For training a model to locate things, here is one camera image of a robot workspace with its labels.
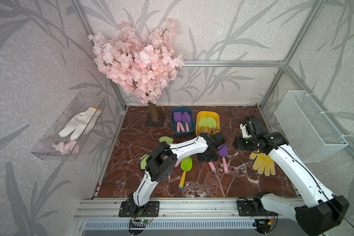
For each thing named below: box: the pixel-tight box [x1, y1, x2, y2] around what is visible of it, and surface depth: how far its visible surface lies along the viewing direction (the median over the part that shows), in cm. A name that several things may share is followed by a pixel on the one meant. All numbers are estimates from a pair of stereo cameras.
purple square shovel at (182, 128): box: [177, 118, 186, 133], surface depth 107 cm
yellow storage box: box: [195, 110, 221, 137], surface depth 110 cm
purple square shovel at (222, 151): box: [217, 144, 229, 175], surface depth 91 cm
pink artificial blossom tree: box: [88, 18, 185, 128], surface depth 74 cm
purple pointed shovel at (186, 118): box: [181, 111, 191, 133], surface depth 114 cm
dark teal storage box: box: [171, 106, 196, 137], surface depth 107 cm
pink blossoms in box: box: [51, 140, 80, 156], surface depth 60 cm
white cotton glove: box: [58, 106, 103, 141], surface depth 68 cm
